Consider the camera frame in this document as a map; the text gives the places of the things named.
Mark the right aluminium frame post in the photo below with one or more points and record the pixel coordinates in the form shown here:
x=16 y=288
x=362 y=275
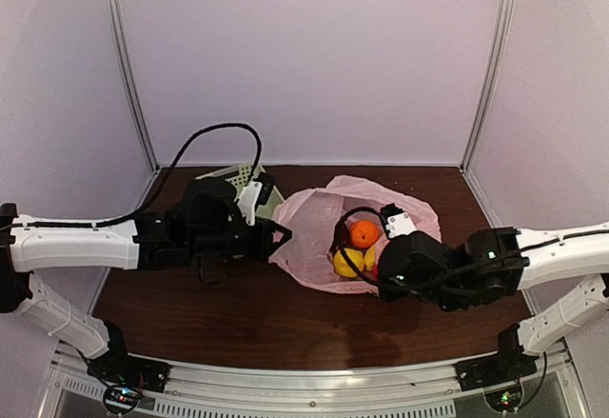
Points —
x=501 y=30

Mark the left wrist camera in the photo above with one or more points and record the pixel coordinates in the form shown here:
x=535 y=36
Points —
x=255 y=193

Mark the orange fruit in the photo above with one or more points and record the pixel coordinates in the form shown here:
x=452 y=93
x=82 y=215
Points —
x=363 y=234

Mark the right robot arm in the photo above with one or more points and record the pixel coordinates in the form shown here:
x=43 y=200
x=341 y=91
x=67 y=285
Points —
x=496 y=263

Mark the yellow pear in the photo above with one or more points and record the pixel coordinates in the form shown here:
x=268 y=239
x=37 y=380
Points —
x=364 y=262

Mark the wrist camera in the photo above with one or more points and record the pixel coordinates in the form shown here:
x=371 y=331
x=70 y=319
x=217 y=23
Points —
x=255 y=193
x=396 y=221

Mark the left aluminium frame post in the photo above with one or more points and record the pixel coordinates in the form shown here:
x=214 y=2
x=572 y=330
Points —
x=120 y=42

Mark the left circuit board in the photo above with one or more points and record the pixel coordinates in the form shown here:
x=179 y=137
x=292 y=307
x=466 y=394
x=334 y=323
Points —
x=120 y=400

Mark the front aluminium rail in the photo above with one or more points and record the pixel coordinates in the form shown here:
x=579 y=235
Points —
x=422 y=390

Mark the circuit board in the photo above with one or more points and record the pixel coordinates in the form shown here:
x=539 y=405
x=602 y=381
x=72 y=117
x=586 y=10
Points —
x=504 y=400
x=120 y=400

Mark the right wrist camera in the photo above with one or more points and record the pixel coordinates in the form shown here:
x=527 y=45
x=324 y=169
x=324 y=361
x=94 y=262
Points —
x=396 y=221

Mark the pink plastic bag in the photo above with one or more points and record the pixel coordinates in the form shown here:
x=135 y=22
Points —
x=311 y=215

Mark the aluminium frame post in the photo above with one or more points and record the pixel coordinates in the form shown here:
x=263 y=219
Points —
x=501 y=30
x=120 y=42

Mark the right circuit board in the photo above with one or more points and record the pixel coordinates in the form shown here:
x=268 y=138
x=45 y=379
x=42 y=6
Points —
x=504 y=400

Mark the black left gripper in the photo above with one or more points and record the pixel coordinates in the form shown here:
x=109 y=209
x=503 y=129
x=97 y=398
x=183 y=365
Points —
x=263 y=246

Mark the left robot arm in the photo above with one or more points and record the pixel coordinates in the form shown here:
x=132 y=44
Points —
x=213 y=219

